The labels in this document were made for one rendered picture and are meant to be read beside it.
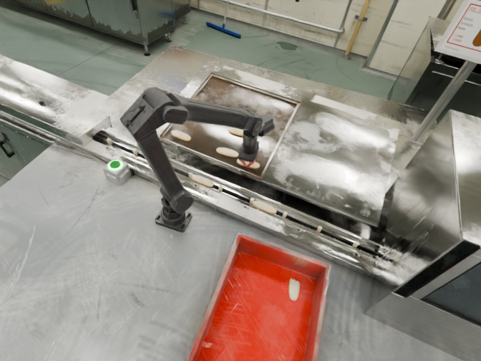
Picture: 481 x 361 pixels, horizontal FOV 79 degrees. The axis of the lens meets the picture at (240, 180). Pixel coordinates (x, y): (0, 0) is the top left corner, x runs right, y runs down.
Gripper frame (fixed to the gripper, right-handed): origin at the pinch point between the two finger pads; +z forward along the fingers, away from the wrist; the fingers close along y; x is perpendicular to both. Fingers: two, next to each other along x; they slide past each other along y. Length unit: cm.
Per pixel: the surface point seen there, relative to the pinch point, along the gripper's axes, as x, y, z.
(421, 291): -56, -43, -23
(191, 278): 5, -52, 0
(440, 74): -105, 133, 28
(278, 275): -22.3, -41.9, 1.8
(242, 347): -16, -66, -3
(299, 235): -26.8, -25.7, 0.8
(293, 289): -28, -45, 0
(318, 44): -22, 336, 146
